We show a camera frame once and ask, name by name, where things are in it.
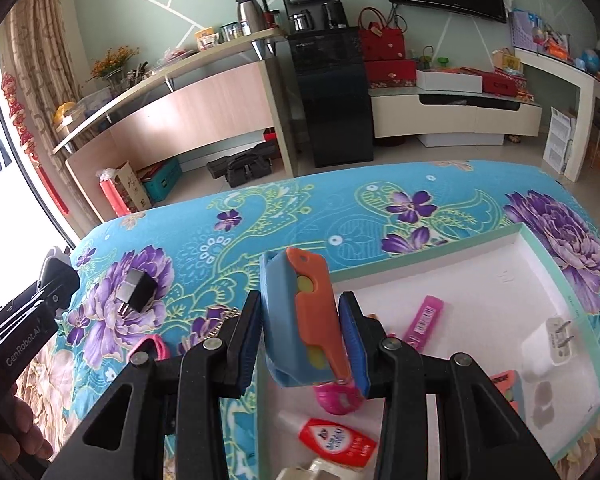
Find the salmon blue toy knife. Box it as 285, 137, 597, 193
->
491, 370, 526, 419

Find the pink smartwatch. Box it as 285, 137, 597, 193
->
128, 335, 171, 361

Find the white power adapter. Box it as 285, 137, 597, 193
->
520, 316, 573, 382

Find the black power adapter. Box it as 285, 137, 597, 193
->
116, 269, 158, 318

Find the magenta translucent lighter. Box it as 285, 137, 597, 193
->
402, 296, 444, 352

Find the red white glue bottle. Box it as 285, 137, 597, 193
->
277, 411, 377, 469

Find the blue orange toy knife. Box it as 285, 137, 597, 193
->
260, 247, 352, 388

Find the white smartwatch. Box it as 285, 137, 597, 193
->
313, 380, 364, 416

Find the white phone clamp holder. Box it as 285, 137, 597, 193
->
276, 457, 364, 480

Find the black gold patterned harmonica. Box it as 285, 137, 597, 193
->
219, 309, 240, 324

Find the pink brown puppy toy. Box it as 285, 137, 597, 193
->
367, 313, 397, 338

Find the person's left hand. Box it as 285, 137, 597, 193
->
0, 384, 54, 464

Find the floral blue tablecloth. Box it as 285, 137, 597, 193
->
18, 160, 600, 451

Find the teal white shallow box tray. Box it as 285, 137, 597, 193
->
255, 223, 600, 480

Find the red white gift bag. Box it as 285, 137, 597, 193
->
96, 162, 152, 217

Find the teal storage crate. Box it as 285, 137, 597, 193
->
137, 157, 182, 204

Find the yellow container on shelf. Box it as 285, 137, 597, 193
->
53, 102, 85, 138

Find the black bag on floor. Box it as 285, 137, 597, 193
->
206, 141, 278, 188

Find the red chinese knot ornament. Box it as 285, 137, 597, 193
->
1, 73, 69, 216

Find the beige patterned curtain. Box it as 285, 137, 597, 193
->
3, 0, 99, 237

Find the orange flower bouquet vase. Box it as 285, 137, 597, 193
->
91, 46, 140, 94

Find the curved wooden counter shelf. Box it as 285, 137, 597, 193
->
53, 27, 297, 223

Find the cream low tv stand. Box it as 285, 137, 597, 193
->
368, 87, 542, 145

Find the white flat box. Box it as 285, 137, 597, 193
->
416, 70, 482, 93

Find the white desk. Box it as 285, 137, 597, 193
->
514, 47, 600, 182

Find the red gift box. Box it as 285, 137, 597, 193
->
364, 60, 416, 88

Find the black water dispenser cabinet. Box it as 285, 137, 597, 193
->
283, 0, 374, 168

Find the steel thermos kettle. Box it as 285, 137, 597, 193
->
236, 0, 268, 36

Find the red handbag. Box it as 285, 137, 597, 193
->
358, 6, 407, 62

